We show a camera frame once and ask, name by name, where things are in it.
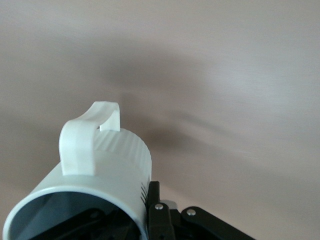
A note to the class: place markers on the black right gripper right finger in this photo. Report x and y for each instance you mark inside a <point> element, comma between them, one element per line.
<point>160,220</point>

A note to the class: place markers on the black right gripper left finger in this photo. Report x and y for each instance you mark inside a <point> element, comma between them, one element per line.
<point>95,222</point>

